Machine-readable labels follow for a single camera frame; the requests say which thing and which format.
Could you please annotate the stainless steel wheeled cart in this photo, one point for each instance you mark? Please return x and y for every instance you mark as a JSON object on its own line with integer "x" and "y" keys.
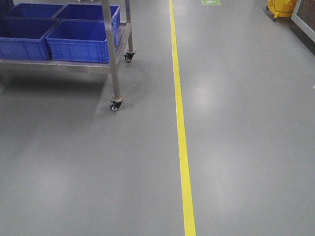
{"x": 123, "y": 50}

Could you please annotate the blue plastic crate front right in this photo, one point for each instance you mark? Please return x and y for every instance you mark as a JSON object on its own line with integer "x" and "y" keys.
{"x": 82, "y": 41}

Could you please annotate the blue plastic crate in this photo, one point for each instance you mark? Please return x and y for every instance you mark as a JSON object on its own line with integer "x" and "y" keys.
{"x": 82, "y": 41}
{"x": 92, "y": 13}
{"x": 25, "y": 39}
{"x": 33, "y": 11}

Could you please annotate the green floor safety sign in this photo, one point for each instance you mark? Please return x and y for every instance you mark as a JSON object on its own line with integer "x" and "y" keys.
{"x": 211, "y": 2}

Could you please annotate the blue plastic crate rear right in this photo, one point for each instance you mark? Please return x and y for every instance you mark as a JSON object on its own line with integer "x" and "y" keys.
{"x": 92, "y": 13}

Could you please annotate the blue plastic crate front left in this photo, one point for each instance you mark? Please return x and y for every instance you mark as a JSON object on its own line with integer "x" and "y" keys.
{"x": 25, "y": 39}

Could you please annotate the yellow mop bucket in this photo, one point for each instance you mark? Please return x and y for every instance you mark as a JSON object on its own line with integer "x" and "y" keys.
{"x": 281, "y": 8}

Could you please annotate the blue plastic crate rear left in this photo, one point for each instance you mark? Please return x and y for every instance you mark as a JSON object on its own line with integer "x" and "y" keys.
{"x": 33, "y": 11}

